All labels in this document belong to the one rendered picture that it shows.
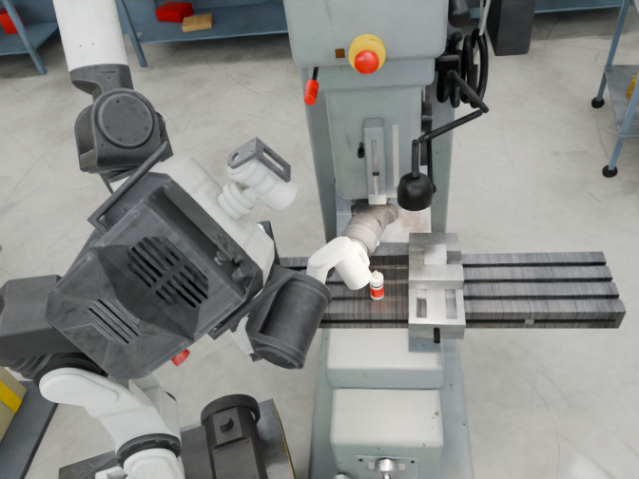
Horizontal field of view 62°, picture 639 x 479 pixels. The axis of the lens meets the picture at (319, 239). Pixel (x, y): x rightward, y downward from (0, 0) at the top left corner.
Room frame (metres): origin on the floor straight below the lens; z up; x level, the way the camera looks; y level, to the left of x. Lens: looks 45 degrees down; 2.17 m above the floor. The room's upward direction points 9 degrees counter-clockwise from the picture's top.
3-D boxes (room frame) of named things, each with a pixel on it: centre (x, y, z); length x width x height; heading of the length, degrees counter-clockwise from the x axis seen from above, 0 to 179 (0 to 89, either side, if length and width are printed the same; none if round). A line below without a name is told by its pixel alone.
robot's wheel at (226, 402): (0.91, 0.40, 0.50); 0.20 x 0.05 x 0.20; 100
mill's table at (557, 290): (1.04, -0.22, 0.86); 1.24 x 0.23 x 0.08; 79
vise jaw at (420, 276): (0.97, -0.31, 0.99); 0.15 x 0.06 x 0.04; 76
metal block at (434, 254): (1.02, -0.32, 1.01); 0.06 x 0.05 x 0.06; 76
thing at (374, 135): (0.94, -0.15, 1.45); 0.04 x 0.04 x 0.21; 79
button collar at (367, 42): (0.82, -0.13, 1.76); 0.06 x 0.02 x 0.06; 79
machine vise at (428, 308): (0.99, -0.31, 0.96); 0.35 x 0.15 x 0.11; 166
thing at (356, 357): (1.05, -0.17, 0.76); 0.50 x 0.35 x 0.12; 169
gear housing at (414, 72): (1.09, -0.18, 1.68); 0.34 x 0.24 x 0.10; 169
